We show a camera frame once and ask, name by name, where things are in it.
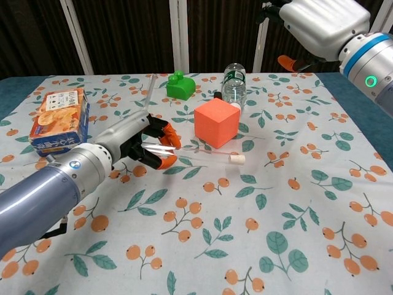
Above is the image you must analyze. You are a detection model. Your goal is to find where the orange snack box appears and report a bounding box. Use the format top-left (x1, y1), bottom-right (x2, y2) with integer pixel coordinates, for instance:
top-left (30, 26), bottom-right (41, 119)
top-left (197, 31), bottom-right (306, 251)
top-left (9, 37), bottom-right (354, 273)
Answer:
top-left (29, 87), bottom-right (90, 157)

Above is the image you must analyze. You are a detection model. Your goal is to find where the clear glass rod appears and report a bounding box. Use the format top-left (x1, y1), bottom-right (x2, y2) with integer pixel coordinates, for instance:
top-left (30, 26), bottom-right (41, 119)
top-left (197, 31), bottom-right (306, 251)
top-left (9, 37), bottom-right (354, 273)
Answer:
top-left (144, 143), bottom-right (232, 164)

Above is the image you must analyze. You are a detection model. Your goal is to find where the green toy block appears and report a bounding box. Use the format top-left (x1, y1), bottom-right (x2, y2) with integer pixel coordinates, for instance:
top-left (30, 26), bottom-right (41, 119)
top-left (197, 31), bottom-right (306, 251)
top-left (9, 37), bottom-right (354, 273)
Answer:
top-left (166, 70), bottom-right (197, 101)

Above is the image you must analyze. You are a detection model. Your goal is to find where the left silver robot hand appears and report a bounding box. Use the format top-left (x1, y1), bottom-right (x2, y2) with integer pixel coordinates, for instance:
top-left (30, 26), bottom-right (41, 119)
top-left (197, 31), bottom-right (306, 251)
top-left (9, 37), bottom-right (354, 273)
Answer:
top-left (93, 112), bottom-right (182, 170)

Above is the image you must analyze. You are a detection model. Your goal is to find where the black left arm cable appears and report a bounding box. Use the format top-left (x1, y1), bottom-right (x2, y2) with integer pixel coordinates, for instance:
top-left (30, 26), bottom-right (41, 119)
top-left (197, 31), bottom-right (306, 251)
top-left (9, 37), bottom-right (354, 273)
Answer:
top-left (42, 216), bottom-right (68, 240)

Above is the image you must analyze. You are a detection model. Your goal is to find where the black folding screen partition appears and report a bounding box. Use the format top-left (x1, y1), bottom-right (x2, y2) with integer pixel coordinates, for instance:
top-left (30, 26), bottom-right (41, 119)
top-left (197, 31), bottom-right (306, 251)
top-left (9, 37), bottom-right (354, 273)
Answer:
top-left (0, 0), bottom-right (393, 77)

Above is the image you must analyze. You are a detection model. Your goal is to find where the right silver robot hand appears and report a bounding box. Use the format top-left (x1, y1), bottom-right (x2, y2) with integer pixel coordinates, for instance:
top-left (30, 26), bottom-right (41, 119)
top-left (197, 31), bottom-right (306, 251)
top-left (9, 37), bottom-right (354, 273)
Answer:
top-left (260, 0), bottom-right (371, 72)

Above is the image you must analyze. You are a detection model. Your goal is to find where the orange foam cube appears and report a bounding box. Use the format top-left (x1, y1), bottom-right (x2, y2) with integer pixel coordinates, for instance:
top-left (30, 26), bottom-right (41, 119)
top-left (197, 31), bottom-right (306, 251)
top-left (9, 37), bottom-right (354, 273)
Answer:
top-left (193, 98), bottom-right (241, 150)

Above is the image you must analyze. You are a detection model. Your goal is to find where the thin glass rod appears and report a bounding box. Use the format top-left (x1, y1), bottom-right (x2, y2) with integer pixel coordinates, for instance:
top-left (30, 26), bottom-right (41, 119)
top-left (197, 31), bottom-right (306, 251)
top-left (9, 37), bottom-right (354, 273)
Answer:
top-left (142, 73), bottom-right (158, 113)

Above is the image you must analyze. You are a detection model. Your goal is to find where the clear plastic water bottle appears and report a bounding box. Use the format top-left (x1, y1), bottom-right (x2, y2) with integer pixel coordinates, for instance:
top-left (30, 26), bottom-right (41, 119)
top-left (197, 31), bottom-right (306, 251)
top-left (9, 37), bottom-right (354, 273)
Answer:
top-left (221, 63), bottom-right (247, 112)

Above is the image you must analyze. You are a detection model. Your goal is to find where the floral print tablecloth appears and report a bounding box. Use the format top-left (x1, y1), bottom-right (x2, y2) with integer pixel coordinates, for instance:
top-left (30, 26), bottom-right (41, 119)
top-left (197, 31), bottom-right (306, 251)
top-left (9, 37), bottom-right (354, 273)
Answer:
top-left (0, 72), bottom-right (393, 295)

